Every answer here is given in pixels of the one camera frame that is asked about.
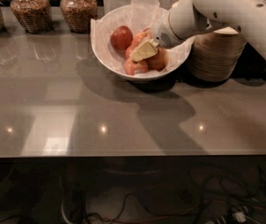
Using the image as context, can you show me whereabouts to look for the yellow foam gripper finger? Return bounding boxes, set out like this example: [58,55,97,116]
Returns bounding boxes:
[130,37,159,62]

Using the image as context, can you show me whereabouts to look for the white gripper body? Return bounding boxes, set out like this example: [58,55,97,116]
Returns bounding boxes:
[151,11,184,49]

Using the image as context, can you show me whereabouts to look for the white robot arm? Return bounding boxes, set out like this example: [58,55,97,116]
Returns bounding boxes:
[130,0,266,62]

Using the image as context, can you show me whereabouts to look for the right yellow red apple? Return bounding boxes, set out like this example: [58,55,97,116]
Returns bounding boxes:
[147,48,169,71]

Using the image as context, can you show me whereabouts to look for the front red apple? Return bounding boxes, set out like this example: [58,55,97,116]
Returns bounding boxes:
[124,58,148,76]

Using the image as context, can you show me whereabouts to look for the dark red apple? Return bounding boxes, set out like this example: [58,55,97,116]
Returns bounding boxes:
[110,26,133,50]

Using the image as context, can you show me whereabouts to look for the white bowl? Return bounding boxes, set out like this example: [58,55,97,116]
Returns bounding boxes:
[91,5,192,82]

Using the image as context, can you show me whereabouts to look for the white tissue paper liner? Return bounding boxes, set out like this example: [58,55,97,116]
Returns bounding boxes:
[90,0,196,78]

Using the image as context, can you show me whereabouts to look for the front stack paper bowls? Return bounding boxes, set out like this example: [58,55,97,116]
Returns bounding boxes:
[187,27,246,82]

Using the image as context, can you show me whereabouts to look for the right glass cereal jar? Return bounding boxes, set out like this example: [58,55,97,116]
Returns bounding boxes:
[60,0,97,34]

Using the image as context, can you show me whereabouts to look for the middle glass cereal jar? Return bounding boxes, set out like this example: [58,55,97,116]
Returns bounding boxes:
[10,0,52,34]

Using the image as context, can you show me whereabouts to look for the white power adapter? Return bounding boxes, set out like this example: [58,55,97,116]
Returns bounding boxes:
[233,212,246,224]

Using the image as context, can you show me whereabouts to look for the orange floor cable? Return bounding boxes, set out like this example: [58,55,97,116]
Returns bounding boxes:
[101,203,202,223]

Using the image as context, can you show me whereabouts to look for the white floor cable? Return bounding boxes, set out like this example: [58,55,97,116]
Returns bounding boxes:
[58,175,73,224]

